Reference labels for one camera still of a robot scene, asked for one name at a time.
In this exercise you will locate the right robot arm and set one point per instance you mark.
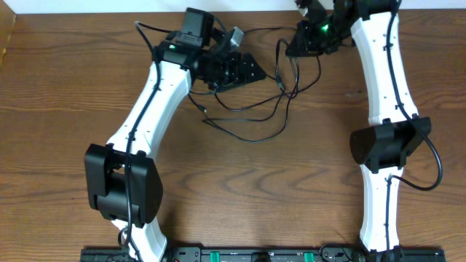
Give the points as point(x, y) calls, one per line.
point(395, 128)

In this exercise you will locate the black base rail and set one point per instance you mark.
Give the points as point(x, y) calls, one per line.
point(330, 253)

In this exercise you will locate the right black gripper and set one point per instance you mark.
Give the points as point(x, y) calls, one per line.
point(301, 39)

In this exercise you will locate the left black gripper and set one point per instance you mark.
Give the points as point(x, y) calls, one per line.
point(239, 76)

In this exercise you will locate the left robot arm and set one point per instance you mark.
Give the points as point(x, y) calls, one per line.
point(123, 183)

